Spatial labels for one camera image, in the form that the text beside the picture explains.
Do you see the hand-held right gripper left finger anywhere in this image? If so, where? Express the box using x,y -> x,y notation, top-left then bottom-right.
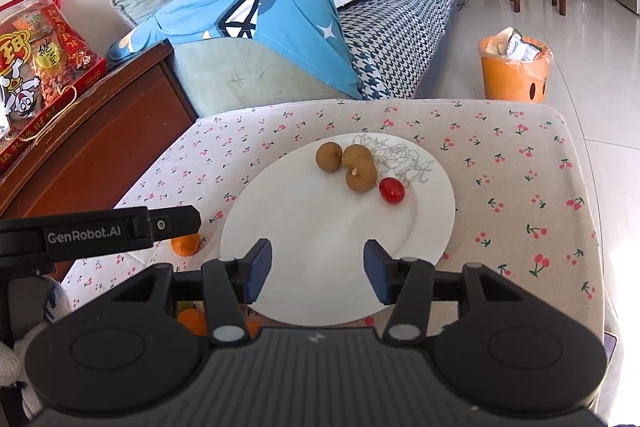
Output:
107,238 -> 273,348

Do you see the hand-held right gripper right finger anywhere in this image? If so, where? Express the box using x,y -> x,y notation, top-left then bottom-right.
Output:
364,239 -> 536,343

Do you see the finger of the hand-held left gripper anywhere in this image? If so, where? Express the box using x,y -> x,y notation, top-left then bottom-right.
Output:
147,206 -> 202,242

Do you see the white plate with rose drawing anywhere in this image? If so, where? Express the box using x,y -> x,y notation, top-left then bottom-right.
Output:
220,133 -> 457,327

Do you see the person's left hand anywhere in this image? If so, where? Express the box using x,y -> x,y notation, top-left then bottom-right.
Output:
0,276 -> 73,413

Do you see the red cherry tomato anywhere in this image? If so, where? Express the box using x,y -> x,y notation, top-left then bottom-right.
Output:
378,177 -> 406,204

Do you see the brown longan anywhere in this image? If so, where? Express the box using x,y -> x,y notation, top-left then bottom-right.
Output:
315,142 -> 343,174
341,144 -> 373,168
346,159 -> 378,194

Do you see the brown wooden cabinet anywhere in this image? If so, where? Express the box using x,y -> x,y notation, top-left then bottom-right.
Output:
0,41 -> 198,228

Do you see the pale green seat cushion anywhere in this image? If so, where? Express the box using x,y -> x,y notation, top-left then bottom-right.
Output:
167,38 -> 362,118

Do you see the cherry print tablecloth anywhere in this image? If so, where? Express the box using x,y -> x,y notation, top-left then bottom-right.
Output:
60,99 -> 618,339

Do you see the red snack gift box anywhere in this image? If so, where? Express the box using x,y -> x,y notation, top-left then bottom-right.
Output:
0,0 -> 108,172

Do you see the orange trash bin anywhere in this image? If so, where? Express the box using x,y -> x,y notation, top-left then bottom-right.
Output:
477,27 -> 551,104

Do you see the blue quilt with stars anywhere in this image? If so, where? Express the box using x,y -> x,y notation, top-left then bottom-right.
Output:
106,0 -> 363,100

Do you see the sofa with houndstooth cover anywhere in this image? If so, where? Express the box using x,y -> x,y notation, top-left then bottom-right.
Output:
110,0 -> 468,118

